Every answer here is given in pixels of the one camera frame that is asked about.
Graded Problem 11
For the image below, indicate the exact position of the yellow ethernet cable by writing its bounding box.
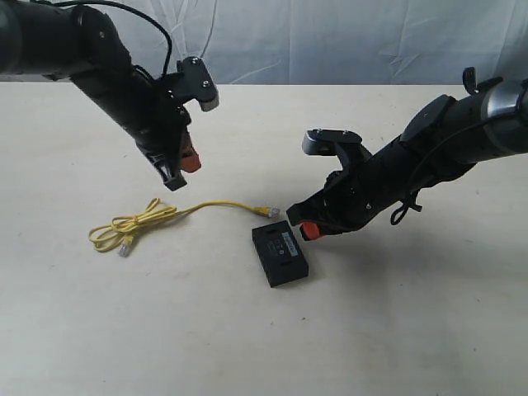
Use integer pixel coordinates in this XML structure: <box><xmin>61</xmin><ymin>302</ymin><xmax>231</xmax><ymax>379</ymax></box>
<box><xmin>87</xmin><ymin>197</ymin><xmax>282</xmax><ymax>259</ymax></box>

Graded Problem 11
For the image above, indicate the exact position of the grey wrinkled backdrop cloth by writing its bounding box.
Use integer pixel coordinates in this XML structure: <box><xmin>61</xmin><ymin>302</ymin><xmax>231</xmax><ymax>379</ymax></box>
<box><xmin>106</xmin><ymin>0</ymin><xmax>527</xmax><ymax>85</ymax></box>

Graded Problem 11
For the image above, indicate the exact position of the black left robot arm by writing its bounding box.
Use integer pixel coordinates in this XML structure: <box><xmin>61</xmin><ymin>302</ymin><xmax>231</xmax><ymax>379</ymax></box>
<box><xmin>1</xmin><ymin>1</ymin><xmax>217</xmax><ymax>191</ymax></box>

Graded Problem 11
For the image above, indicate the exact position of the black network switch box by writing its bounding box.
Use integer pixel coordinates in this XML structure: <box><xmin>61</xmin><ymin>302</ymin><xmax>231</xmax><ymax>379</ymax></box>
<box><xmin>252</xmin><ymin>220</ymin><xmax>309</xmax><ymax>288</ymax></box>

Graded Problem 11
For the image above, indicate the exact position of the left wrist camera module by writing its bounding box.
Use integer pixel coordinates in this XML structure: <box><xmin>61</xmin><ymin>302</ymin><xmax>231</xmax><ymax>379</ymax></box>
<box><xmin>164</xmin><ymin>56</ymin><xmax>219</xmax><ymax>112</ymax></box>

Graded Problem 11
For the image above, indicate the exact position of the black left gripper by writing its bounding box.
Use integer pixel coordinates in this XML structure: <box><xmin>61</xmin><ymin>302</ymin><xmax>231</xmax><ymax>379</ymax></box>
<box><xmin>117</xmin><ymin>65</ymin><xmax>201</xmax><ymax>191</ymax></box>

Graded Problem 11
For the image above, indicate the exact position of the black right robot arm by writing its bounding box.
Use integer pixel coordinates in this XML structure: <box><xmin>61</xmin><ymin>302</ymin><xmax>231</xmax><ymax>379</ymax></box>
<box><xmin>286</xmin><ymin>67</ymin><xmax>527</xmax><ymax>241</ymax></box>

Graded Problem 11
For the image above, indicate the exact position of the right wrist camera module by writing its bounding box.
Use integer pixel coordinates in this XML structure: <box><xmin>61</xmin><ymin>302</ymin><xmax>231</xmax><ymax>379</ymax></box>
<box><xmin>302</xmin><ymin>129</ymin><xmax>372</xmax><ymax>169</ymax></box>

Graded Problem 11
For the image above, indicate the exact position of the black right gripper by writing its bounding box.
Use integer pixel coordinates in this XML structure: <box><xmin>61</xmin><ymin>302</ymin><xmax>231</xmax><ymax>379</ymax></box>
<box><xmin>286</xmin><ymin>144</ymin><xmax>426</xmax><ymax>241</ymax></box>

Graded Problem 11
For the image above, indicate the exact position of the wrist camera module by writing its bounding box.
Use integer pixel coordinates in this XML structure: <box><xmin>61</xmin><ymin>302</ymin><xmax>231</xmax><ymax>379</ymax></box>
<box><xmin>302</xmin><ymin>129</ymin><xmax>372</xmax><ymax>169</ymax></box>
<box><xmin>164</xmin><ymin>56</ymin><xmax>219</xmax><ymax>112</ymax></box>

